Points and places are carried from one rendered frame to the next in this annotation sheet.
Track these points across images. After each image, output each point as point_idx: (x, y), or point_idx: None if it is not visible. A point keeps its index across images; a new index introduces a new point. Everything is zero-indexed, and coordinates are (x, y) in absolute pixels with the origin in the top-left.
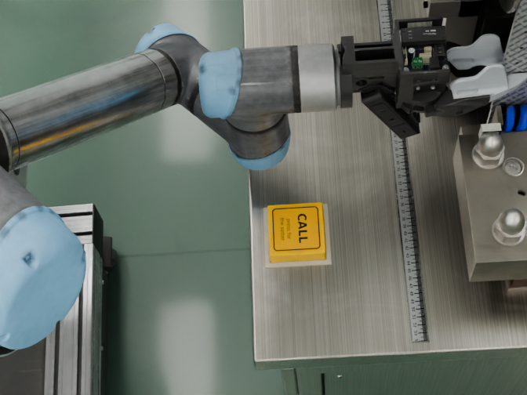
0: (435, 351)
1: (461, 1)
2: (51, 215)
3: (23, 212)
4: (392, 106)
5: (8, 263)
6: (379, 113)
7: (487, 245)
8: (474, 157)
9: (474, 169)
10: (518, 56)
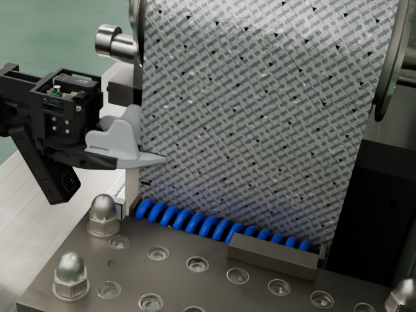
0: None
1: (134, 86)
2: None
3: None
4: (35, 148)
5: None
6: (24, 153)
7: (40, 291)
8: (88, 223)
9: (82, 232)
10: (152, 128)
